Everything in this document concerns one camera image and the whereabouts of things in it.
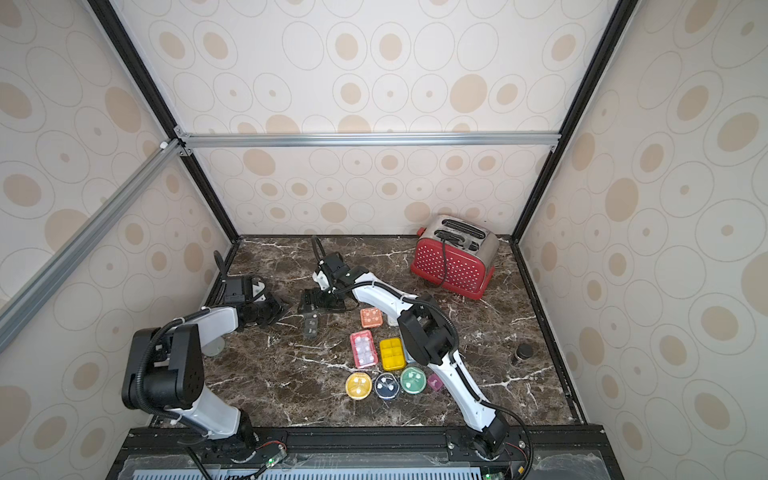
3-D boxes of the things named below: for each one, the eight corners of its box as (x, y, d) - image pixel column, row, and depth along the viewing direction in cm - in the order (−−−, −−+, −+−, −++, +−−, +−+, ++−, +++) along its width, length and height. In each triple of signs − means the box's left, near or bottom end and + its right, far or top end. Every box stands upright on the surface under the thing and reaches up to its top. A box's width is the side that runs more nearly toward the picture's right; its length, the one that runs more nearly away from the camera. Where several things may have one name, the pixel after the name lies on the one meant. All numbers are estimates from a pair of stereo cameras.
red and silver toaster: (408, 277, 110) (411, 240, 95) (429, 247, 120) (435, 210, 105) (476, 308, 101) (490, 273, 87) (492, 274, 111) (508, 237, 96)
